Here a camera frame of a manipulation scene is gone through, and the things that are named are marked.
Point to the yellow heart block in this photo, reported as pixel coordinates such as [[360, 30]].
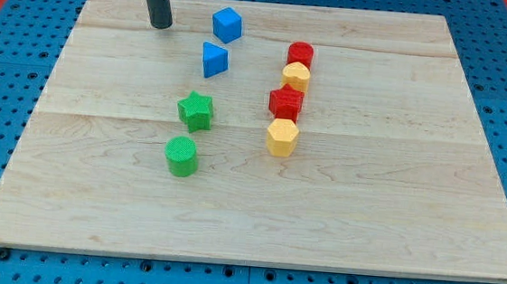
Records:
[[297, 75]]

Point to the blue cube block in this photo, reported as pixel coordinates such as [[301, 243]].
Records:
[[227, 25]]

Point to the blue triangle block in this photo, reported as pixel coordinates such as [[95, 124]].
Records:
[[214, 59]]

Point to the green star block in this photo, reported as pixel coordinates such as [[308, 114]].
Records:
[[196, 111]]

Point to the light wooden board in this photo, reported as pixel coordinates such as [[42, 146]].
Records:
[[392, 174]]

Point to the green cylinder block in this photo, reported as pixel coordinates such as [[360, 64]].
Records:
[[181, 156]]

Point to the yellow hexagon block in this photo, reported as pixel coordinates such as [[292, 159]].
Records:
[[282, 137]]

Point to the red cylinder block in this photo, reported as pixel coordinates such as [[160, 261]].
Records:
[[300, 52]]

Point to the red star block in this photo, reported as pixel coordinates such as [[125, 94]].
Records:
[[286, 103]]

